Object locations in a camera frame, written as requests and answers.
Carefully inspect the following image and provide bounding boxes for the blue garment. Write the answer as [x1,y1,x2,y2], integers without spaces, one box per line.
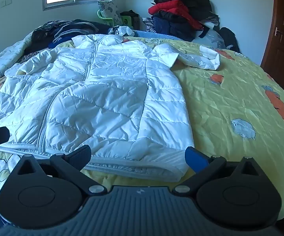
[49,38,71,49]

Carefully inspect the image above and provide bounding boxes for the white plastic bag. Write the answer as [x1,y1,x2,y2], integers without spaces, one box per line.
[108,25,135,37]

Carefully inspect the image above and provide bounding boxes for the pile of dark clothes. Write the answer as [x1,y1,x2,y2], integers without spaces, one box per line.
[24,19,110,54]

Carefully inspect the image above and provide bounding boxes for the grey flower print pillow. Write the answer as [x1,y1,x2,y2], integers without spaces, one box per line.
[97,0,123,26]

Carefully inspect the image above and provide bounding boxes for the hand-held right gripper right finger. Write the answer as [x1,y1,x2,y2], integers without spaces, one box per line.
[173,147,267,197]

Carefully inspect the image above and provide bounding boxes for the green plastic chair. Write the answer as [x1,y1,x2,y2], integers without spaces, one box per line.
[97,9,133,28]

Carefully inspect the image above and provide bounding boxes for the black backpack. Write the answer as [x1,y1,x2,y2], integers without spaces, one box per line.
[219,27,241,53]

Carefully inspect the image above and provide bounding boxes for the white patterned quilt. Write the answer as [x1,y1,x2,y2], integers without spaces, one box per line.
[0,33,34,79]

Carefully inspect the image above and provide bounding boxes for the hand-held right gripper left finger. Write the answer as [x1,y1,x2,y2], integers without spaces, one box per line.
[9,145,108,197]

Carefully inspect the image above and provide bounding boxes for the navy puffer jacket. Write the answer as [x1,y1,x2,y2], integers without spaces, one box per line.
[152,10,204,42]

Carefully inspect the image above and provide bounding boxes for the light blue blanket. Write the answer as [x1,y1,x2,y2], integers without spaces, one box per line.
[122,29,194,42]

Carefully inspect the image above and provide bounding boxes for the grey plastic bag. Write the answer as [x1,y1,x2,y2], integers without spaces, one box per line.
[192,28,227,50]

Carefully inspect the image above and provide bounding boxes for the yellow printed blanket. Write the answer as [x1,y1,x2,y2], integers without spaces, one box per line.
[0,36,284,220]

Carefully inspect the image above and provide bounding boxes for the white puffer jacket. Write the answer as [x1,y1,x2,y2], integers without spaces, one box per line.
[0,34,221,183]

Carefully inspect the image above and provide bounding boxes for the black and white checkered cloth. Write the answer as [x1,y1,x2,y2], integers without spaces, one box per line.
[142,17,157,33]

